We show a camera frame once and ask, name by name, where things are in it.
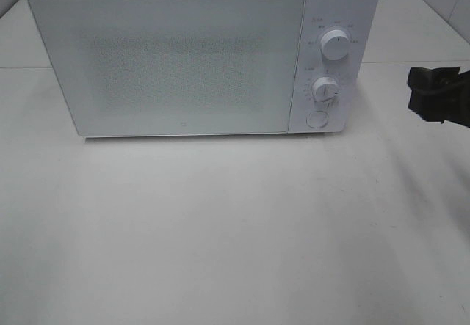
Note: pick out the white timer knob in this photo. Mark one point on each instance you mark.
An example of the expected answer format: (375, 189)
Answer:
(325, 89)

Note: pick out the upper white power knob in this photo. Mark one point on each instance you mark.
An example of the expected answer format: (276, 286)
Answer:
(335, 44)

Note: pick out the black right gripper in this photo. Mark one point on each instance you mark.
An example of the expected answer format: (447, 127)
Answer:
(446, 94)

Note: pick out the white microwave door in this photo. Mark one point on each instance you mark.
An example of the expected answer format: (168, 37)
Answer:
(173, 67)

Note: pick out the round door release button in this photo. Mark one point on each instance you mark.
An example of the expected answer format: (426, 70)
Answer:
(317, 119)

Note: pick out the white microwave oven body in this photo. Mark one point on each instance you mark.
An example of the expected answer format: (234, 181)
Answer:
(338, 6)

